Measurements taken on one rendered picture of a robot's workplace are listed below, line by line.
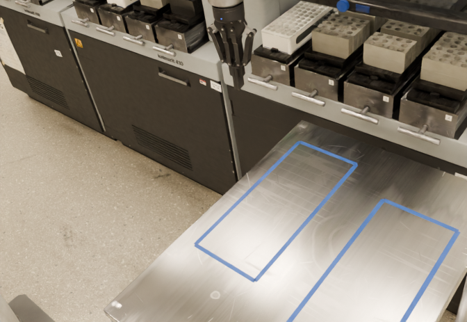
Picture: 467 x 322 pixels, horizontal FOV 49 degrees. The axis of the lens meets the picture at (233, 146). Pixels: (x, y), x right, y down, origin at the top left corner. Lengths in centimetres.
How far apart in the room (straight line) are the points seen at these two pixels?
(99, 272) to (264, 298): 128
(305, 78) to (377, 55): 20
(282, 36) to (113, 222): 116
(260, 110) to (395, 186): 67
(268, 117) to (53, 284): 107
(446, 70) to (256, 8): 56
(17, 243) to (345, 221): 165
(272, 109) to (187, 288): 79
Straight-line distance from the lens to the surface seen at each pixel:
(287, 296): 87
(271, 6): 154
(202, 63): 166
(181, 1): 172
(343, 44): 138
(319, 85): 139
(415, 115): 129
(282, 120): 155
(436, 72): 130
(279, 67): 144
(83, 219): 230
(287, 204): 100
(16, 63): 294
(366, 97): 133
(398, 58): 132
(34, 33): 255
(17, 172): 271
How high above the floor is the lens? 155
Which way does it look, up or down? 40 degrees down
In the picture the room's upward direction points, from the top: 10 degrees counter-clockwise
